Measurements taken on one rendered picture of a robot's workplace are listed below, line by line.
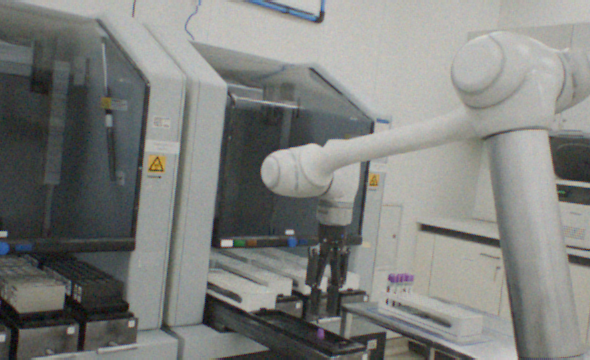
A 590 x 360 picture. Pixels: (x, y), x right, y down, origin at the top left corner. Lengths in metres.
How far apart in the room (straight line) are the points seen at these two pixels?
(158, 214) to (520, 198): 1.00
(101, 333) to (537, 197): 1.06
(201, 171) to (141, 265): 0.30
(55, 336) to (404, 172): 2.92
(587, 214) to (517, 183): 2.63
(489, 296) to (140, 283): 2.66
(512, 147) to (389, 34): 2.92
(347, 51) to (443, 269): 1.53
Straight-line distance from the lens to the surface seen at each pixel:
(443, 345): 1.71
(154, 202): 1.73
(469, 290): 4.09
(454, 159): 4.53
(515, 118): 1.09
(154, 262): 1.76
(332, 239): 1.57
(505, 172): 1.09
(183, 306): 1.84
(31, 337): 1.58
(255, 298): 1.77
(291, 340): 1.60
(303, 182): 1.42
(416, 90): 4.16
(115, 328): 1.65
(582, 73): 1.25
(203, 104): 1.78
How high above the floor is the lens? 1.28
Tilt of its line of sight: 3 degrees down
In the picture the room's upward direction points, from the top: 6 degrees clockwise
